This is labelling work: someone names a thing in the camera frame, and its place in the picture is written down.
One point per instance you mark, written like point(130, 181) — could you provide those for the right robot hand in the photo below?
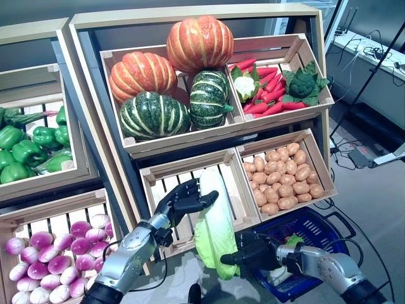
point(256, 253)

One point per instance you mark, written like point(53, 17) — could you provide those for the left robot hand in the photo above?
point(180, 202)

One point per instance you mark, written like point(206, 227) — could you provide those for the large napa cabbage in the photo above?
point(215, 228)

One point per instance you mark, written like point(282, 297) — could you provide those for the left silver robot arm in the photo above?
point(126, 256)

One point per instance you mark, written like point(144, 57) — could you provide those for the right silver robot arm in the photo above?
point(332, 266)

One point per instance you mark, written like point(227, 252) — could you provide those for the blue plastic shopping basket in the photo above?
point(337, 234)

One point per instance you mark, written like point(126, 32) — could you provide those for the wooden slatted crate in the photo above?
point(190, 166)

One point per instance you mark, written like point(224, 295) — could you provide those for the tan potato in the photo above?
point(272, 155)
point(249, 167)
point(273, 177)
point(259, 177)
point(259, 163)
point(304, 197)
point(282, 154)
point(290, 166)
point(312, 177)
point(300, 187)
point(303, 172)
point(285, 190)
point(280, 167)
point(287, 202)
point(272, 193)
point(259, 198)
point(316, 191)
point(254, 185)
point(269, 209)
point(287, 179)
point(292, 148)
point(300, 156)

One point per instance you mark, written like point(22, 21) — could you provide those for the wooden pumpkin crate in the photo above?
point(183, 141)

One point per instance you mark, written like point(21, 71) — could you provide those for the left black robot foot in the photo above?
point(194, 294)

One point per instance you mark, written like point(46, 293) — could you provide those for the purple white turnip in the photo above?
point(19, 271)
point(81, 245)
point(95, 235)
point(69, 275)
point(109, 229)
point(99, 263)
point(20, 297)
point(41, 239)
point(50, 282)
point(14, 245)
point(38, 270)
point(84, 262)
point(60, 293)
point(30, 255)
point(28, 283)
point(39, 294)
point(77, 286)
point(99, 248)
point(100, 220)
point(80, 228)
point(47, 253)
point(64, 242)
point(60, 264)

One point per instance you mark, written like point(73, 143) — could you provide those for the wooden potato crate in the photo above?
point(275, 144)

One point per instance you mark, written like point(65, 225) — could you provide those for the red carrot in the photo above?
point(273, 85)
point(267, 70)
point(243, 63)
point(272, 95)
point(257, 95)
point(269, 77)
point(256, 107)
point(246, 106)
point(295, 105)
point(274, 108)

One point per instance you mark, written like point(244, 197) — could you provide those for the green bell pepper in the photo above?
point(61, 115)
point(44, 134)
point(6, 158)
point(11, 136)
point(62, 134)
point(58, 161)
point(28, 152)
point(14, 172)

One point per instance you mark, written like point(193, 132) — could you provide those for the orange pumpkin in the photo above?
point(142, 76)
point(199, 44)

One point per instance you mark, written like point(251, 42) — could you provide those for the wooden turnip crate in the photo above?
point(47, 209)

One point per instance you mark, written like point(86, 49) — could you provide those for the wooden pepper crate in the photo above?
point(47, 182)

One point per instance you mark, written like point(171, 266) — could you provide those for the white cauliflower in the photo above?
point(245, 84)

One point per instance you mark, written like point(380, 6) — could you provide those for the wooden carrot crate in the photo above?
point(284, 114)

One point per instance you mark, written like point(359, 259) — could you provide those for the dark power adapter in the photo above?
point(362, 158)

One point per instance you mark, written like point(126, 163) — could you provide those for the white floor device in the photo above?
point(390, 157)

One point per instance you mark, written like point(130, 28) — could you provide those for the green broccoli with leaves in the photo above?
point(300, 84)

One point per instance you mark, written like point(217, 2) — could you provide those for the dark leafy greens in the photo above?
point(19, 117)

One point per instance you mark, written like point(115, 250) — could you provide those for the wooden display shelf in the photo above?
point(190, 17)
point(31, 31)

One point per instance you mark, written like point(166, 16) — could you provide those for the black tripod pole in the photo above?
point(367, 83)

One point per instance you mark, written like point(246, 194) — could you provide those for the white counter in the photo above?
point(348, 47)

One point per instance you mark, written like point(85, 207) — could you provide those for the router with antennas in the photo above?
point(341, 31)

